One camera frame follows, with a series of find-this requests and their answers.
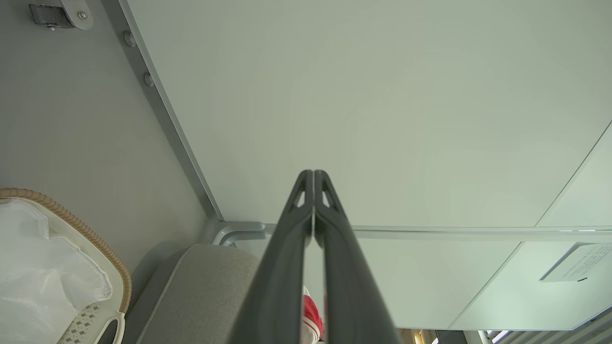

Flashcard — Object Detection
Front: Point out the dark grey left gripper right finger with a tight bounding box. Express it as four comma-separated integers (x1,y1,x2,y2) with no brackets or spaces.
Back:
314,170,402,344

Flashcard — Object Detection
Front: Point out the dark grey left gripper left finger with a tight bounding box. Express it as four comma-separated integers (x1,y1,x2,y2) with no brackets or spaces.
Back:
229,170,314,344

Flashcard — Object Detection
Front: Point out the red and white garment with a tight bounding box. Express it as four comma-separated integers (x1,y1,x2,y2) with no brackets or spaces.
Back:
302,286,325,344

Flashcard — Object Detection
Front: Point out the white basket with woven rim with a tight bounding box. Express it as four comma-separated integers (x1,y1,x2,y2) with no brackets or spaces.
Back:
0,188,132,344

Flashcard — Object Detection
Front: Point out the grey fabric sofa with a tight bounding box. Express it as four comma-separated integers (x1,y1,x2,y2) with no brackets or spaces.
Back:
122,244,261,344

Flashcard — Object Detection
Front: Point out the small caster wheel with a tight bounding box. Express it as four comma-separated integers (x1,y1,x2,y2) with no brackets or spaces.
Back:
29,4,72,31

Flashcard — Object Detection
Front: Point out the grey metal frame foot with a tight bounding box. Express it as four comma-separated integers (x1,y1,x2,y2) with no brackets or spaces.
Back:
60,0,94,31
210,221,268,247

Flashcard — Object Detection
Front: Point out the grey metal frame post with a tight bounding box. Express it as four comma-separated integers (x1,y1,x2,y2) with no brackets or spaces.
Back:
268,225,612,243

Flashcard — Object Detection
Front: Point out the grey metal frame rail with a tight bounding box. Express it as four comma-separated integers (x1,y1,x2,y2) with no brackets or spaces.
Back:
100,0,225,230

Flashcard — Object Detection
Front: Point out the white paper wall sign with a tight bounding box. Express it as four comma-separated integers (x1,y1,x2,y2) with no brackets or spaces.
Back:
539,243,612,283

